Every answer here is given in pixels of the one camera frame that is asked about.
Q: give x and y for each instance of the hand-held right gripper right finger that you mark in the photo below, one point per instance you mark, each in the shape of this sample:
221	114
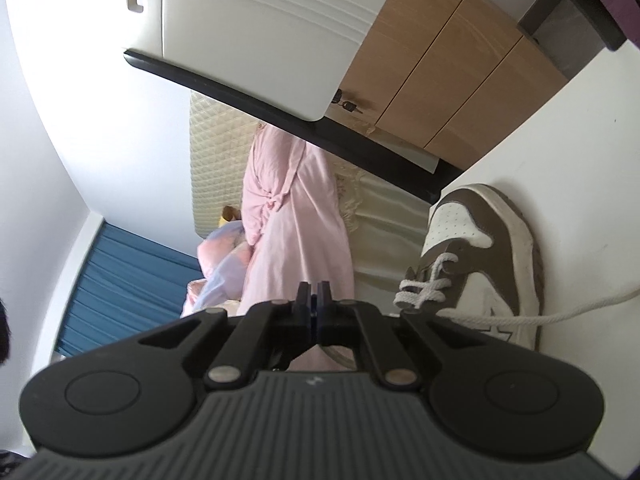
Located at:
325	312

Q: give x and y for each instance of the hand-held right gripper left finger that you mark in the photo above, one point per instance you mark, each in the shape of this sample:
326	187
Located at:
302	312

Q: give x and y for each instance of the pastel plush pillow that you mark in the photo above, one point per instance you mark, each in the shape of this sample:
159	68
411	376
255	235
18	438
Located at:
225	260

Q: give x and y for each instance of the wooden bedside drawer cabinet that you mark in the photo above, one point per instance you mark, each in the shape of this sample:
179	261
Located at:
450	60

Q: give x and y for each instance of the pink blanket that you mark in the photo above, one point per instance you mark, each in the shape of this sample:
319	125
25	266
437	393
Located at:
300	240

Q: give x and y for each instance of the black cabinet keys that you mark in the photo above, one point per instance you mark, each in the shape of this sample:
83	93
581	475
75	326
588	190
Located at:
345	105

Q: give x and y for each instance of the white chair with black frame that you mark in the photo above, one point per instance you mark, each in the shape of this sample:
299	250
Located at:
575	160

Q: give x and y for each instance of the cream quilted headboard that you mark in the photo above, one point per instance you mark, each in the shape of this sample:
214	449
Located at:
215	160

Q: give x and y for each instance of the white shoelace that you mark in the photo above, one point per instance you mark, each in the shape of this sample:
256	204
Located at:
575	312

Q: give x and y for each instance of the white and brown sneaker shoe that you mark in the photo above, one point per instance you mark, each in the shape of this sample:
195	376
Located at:
505	240

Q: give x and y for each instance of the blue curtain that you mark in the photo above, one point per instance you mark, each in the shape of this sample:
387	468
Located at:
115	285

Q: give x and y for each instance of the yellow plush toy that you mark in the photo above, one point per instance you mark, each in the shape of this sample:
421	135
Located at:
229	215

